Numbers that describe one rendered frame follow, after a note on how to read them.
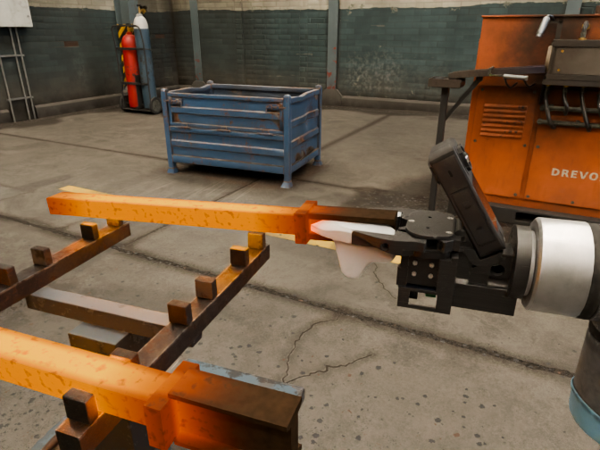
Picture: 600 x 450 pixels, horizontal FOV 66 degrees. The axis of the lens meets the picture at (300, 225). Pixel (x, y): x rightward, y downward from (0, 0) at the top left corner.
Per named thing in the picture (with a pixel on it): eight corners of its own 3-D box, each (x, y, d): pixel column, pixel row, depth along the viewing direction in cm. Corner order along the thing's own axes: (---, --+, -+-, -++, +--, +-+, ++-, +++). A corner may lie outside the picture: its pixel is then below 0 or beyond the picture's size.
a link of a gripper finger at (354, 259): (304, 278, 49) (393, 289, 47) (304, 226, 47) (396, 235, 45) (311, 265, 52) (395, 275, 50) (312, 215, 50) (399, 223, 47)
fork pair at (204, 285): (218, 295, 46) (216, 278, 46) (187, 327, 42) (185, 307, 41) (40, 260, 53) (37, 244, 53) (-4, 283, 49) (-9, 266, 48)
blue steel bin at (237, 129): (322, 164, 439) (324, 85, 411) (290, 188, 371) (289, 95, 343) (213, 152, 480) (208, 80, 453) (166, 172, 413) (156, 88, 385)
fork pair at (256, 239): (266, 246, 57) (265, 231, 56) (245, 267, 52) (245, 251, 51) (112, 222, 64) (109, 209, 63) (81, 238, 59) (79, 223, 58)
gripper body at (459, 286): (389, 306, 47) (519, 328, 44) (395, 228, 44) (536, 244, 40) (398, 272, 54) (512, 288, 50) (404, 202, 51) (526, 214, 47)
